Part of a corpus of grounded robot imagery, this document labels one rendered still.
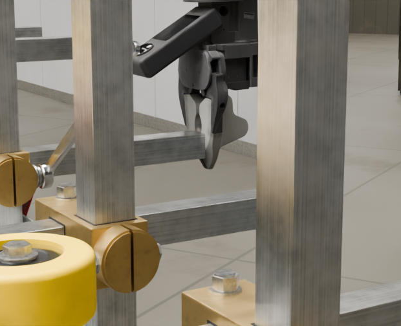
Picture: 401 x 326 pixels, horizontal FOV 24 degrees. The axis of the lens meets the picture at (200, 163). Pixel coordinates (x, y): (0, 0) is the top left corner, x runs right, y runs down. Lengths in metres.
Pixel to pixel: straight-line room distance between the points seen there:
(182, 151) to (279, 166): 0.59
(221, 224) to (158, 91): 5.46
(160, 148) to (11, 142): 0.20
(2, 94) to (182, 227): 0.24
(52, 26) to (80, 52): 7.14
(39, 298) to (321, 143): 0.17
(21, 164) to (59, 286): 0.48
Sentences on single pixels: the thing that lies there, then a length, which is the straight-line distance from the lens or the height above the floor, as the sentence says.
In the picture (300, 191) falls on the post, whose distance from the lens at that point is 0.51.
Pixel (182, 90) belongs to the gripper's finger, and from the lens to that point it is 1.15.
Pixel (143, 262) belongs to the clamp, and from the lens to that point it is 0.73.
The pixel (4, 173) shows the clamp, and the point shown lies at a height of 0.86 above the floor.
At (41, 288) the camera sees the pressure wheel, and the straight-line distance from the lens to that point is 0.46.
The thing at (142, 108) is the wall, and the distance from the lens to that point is 6.50.
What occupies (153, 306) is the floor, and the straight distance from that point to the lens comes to 3.04.
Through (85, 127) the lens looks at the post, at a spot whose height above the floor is 0.93.
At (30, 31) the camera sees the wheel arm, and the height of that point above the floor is 0.95.
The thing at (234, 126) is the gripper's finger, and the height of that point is 0.87.
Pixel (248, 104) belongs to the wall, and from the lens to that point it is 5.38.
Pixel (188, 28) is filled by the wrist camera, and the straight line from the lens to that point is 1.07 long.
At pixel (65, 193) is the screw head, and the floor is 0.86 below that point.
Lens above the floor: 1.05
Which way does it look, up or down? 12 degrees down
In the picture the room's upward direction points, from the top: straight up
